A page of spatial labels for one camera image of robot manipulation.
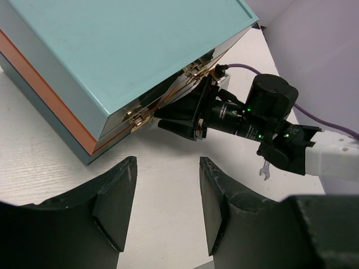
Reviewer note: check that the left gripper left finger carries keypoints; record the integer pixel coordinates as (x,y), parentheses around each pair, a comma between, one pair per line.
(85,227)

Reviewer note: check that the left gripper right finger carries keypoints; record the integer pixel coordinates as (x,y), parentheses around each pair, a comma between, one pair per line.
(247,230)

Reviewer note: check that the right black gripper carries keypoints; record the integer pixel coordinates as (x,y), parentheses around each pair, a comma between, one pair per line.
(217,109)

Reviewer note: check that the silver open-end wrench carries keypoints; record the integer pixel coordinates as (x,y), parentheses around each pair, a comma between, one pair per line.
(265,170)

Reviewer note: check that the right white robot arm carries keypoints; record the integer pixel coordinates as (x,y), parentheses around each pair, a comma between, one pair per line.
(263,118)

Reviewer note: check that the teal drawer cabinet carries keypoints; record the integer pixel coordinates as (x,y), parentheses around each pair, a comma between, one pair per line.
(84,64)

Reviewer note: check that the gold middle drawer handle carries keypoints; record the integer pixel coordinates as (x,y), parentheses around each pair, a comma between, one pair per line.
(138,116)

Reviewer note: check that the gold drawer handle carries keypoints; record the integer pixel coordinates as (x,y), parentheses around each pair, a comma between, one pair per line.
(138,116)
(195,72)

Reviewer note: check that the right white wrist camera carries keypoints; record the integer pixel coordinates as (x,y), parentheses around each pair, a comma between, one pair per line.
(220,75)

